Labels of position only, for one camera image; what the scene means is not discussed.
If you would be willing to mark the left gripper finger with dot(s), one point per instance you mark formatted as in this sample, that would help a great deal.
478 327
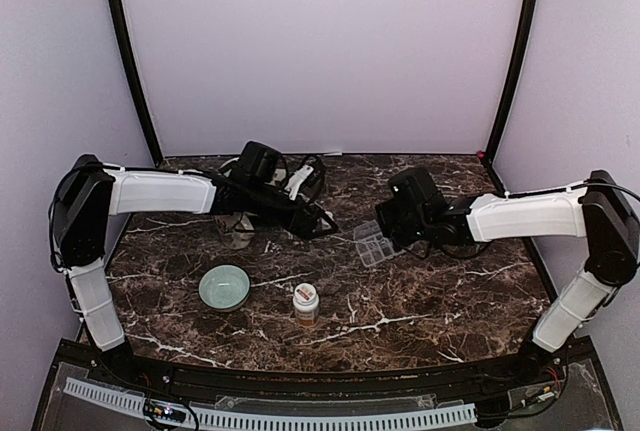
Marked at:
323 218
316 231

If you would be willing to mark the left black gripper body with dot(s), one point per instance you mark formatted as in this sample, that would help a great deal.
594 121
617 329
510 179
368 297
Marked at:
260 205

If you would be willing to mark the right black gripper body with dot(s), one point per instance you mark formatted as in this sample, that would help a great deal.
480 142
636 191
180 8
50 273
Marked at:
404 229

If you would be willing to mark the clear plastic pill organizer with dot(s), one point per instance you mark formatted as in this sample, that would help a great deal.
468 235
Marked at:
371 245

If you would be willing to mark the white pill bottle orange label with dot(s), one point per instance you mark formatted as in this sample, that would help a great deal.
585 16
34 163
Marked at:
306 304

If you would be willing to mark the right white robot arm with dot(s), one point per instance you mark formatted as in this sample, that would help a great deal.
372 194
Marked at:
596 209

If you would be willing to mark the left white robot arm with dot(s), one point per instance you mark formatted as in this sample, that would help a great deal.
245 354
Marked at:
258 182

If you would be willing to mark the white ceramic mug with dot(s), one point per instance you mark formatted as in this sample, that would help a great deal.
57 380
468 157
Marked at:
235 231

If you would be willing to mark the celadon bowl on plate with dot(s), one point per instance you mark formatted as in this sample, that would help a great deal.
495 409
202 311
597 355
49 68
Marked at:
232 171

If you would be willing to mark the celadon bowl front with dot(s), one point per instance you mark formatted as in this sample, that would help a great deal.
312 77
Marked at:
224 288

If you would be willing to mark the black front rail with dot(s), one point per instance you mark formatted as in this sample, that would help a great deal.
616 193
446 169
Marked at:
204 384

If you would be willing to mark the white slotted cable duct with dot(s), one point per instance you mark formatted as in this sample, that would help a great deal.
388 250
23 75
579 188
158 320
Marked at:
236 413

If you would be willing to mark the right black frame post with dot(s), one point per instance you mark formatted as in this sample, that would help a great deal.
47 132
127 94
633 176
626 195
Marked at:
514 69

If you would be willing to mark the black frame post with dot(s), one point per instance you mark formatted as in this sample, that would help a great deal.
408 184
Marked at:
129 64
514 69

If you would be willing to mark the left black frame post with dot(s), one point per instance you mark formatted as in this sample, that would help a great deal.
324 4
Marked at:
129 64

